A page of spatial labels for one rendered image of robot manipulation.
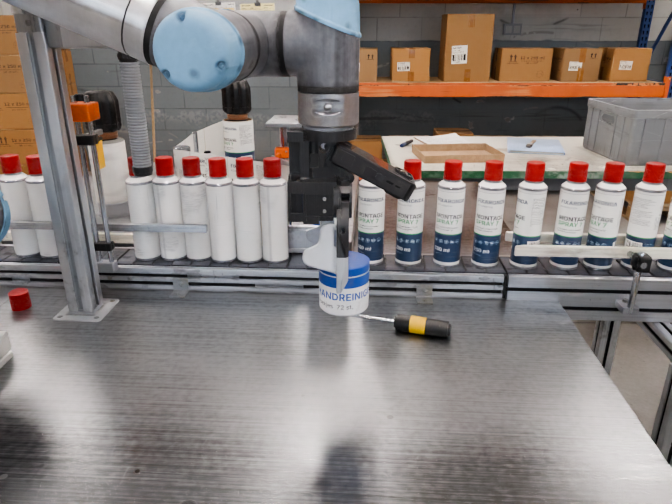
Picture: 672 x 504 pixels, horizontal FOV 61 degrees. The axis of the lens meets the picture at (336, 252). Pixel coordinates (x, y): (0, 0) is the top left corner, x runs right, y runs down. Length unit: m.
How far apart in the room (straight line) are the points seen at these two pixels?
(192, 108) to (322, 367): 4.94
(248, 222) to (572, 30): 4.97
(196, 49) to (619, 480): 0.65
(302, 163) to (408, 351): 0.37
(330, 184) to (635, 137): 1.95
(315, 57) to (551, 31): 5.15
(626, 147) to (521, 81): 2.52
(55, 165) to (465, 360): 0.74
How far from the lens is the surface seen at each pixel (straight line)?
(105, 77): 5.92
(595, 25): 5.91
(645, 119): 2.55
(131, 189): 1.15
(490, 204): 1.09
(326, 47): 0.68
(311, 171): 0.72
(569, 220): 1.14
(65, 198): 1.05
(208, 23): 0.56
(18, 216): 1.29
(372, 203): 1.07
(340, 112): 0.69
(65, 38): 0.98
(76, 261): 1.09
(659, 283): 1.22
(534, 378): 0.91
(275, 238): 1.11
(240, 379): 0.87
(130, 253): 1.25
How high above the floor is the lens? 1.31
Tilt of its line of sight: 22 degrees down
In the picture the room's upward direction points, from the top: straight up
